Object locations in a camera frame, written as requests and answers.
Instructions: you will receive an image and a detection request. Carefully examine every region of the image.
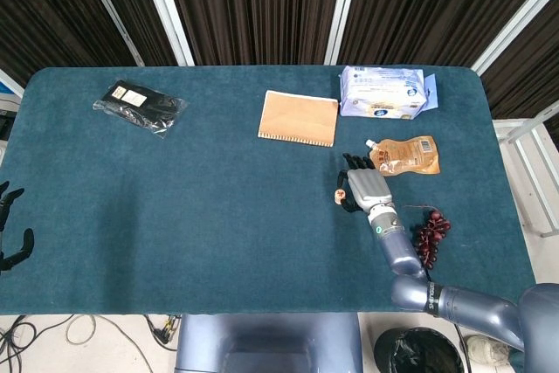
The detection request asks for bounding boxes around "wide white partition post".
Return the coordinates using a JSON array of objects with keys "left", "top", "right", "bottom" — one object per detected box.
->
[
  {"left": 323, "top": 0, "right": 363, "bottom": 66},
  {"left": 470, "top": 0, "right": 559, "bottom": 77},
  {"left": 135, "top": 0, "right": 196, "bottom": 67}
]

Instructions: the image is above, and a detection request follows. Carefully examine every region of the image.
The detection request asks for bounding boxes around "blue and white board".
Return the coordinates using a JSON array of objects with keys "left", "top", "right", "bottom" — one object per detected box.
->
[{"left": 0, "top": 67, "right": 25, "bottom": 101}]

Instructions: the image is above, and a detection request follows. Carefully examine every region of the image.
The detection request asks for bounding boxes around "white metal rack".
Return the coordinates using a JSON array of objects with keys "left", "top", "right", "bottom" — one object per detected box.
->
[{"left": 492, "top": 100, "right": 559, "bottom": 238}]

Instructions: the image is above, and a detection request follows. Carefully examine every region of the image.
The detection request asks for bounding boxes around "black trash bin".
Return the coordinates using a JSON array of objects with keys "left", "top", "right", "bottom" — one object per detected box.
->
[{"left": 373, "top": 327, "right": 471, "bottom": 373}]

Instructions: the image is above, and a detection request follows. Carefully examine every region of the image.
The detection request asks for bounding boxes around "dark red grape bunch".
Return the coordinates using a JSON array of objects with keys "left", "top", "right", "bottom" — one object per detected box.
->
[{"left": 404, "top": 204, "right": 452, "bottom": 272}]

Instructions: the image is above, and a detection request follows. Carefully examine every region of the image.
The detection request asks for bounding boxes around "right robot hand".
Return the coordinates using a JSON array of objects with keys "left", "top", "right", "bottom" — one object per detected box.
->
[{"left": 335, "top": 152, "right": 395, "bottom": 216}]

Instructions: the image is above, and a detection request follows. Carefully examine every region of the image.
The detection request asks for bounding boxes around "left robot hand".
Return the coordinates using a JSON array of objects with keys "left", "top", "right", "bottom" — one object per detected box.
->
[{"left": 0, "top": 179, "right": 35, "bottom": 276}]

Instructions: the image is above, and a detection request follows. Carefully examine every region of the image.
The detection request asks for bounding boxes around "white floor cable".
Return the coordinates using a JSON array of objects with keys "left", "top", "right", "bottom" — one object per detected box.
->
[{"left": 65, "top": 314, "right": 155, "bottom": 373}]

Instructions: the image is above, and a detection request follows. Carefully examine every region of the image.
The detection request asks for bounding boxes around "spiral-bound paper notebook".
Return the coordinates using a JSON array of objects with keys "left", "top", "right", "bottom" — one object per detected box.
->
[{"left": 257, "top": 89, "right": 340, "bottom": 148}]

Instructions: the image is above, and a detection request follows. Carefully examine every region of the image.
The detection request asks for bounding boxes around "brown spout pouch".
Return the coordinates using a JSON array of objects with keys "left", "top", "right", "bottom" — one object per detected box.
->
[{"left": 365, "top": 135, "right": 441, "bottom": 177}]

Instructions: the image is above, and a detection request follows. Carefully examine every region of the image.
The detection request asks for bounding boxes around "white tissue pack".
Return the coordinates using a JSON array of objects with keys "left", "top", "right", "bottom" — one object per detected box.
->
[{"left": 338, "top": 65, "right": 438, "bottom": 121}]

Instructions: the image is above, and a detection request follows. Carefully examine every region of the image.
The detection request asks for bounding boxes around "dark brown pleated curtain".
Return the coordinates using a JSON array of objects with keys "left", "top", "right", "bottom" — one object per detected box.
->
[{"left": 0, "top": 0, "right": 559, "bottom": 147}]

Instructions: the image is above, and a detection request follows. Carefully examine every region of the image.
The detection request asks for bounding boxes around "thin white partition post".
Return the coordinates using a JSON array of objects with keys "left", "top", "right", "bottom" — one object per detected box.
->
[{"left": 74, "top": 0, "right": 146, "bottom": 67}]

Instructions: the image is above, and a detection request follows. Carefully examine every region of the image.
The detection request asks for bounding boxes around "blue-grey robot torso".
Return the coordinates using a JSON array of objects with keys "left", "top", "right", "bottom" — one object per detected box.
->
[{"left": 174, "top": 312, "right": 364, "bottom": 373}]

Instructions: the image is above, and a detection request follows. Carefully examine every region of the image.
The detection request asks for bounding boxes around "black garment in clear bag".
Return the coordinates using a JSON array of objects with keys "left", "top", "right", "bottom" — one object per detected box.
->
[{"left": 92, "top": 79, "right": 190, "bottom": 139}]

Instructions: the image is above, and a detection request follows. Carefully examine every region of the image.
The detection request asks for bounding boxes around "black plug with cable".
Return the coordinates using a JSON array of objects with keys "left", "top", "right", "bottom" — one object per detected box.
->
[{"left": 143, "top": 314, "right": 183, "bottom": 353}]

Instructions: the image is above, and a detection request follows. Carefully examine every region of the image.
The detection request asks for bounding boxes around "black device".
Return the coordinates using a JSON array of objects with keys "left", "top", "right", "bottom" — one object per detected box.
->
[{"left": 0, "top": 100, "right": 21, "bottom": 149}]

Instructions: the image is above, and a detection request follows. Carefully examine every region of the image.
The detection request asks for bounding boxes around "black floor cable bundle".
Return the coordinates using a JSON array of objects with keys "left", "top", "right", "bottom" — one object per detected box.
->
[{"left": 0, "top": 314, "right": 75, "bottom": 373}]

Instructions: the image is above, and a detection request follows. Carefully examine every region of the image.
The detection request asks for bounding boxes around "blue felt table cover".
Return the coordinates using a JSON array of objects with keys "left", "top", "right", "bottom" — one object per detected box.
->
[{"left": 0, "top": 66, "right": 537, "bottom": 316}]

